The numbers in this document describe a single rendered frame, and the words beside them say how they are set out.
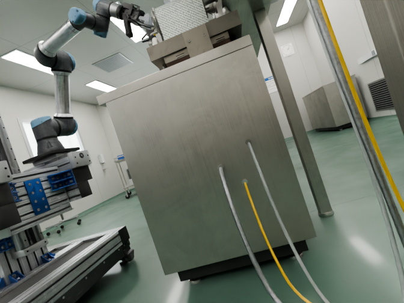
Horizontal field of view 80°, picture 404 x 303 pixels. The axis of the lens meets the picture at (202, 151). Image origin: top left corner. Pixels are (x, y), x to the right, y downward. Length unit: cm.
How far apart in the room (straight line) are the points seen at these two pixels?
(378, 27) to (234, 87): 54
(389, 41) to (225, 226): 77
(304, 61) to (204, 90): 634
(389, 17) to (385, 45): 4
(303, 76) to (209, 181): 632
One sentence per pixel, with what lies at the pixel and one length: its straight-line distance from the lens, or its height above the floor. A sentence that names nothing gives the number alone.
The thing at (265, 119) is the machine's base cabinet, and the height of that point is 58.
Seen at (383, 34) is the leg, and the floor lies 64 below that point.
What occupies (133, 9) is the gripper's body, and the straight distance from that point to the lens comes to 152.
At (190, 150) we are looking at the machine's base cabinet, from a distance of 95.
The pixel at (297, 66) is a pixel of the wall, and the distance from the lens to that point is 715.
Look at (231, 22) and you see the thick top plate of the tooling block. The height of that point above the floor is 99.
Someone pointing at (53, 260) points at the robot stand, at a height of 22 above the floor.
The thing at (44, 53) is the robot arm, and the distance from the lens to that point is 169.
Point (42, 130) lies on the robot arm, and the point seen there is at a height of 96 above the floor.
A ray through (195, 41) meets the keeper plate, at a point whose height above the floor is 97.
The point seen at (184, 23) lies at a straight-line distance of 134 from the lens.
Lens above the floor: 56
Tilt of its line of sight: 1 degrees down
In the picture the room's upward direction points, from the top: 19 degrees counter-clockwise
